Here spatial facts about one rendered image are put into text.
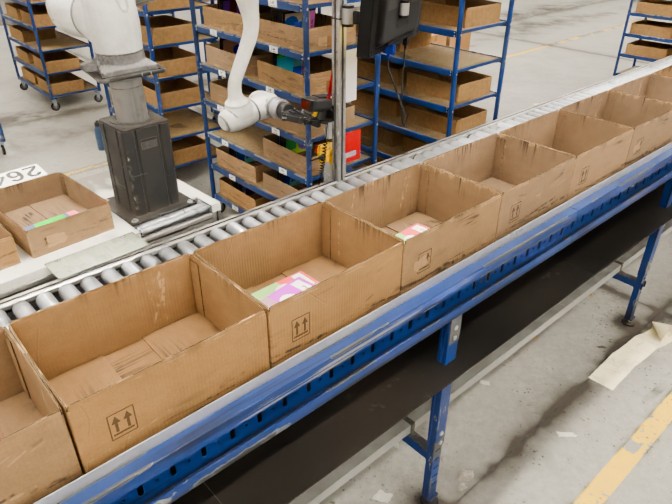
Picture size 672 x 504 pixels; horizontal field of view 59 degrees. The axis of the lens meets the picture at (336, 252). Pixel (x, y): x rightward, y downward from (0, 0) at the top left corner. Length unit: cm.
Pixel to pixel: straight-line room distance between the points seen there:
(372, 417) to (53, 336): 76
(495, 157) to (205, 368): 135
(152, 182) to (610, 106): 187
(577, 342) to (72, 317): 223
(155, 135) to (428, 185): 95
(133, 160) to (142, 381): 119
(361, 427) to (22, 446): 79
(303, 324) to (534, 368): 163
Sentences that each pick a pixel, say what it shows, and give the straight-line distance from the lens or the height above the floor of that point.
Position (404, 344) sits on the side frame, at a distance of 145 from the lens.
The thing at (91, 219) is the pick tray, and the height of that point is 81.
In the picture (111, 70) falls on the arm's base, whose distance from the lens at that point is 208.
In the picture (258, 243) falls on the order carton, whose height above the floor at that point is 100.
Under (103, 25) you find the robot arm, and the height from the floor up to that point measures 140.
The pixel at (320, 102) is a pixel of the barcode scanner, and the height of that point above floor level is 107.
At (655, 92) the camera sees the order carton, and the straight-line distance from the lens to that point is 316.
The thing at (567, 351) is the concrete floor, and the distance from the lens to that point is 287.
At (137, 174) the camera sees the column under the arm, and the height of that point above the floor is 91.
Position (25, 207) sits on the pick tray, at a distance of 245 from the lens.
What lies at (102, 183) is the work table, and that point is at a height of 75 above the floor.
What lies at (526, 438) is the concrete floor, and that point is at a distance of 243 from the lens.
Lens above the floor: 174
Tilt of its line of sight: 31 degrees down
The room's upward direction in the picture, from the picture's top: straight up
